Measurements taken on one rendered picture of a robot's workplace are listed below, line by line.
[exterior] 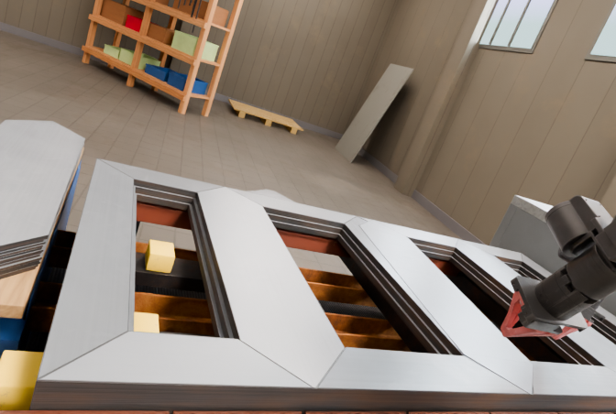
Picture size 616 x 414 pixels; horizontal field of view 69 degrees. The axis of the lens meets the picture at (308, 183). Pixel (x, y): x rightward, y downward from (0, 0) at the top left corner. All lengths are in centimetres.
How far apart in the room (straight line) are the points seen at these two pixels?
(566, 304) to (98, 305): 63
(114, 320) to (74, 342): 6
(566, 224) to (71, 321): 66
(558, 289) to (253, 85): 826
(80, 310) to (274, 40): 821
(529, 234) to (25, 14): 827
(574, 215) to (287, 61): 826
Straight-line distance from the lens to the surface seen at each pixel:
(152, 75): 702
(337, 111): 919
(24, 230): 88
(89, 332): 65
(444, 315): 106
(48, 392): 60
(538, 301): 70
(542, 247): 197
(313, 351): 73
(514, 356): 106
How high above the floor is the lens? 127
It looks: 14 degrees down
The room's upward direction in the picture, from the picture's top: 21 degrees clockwise
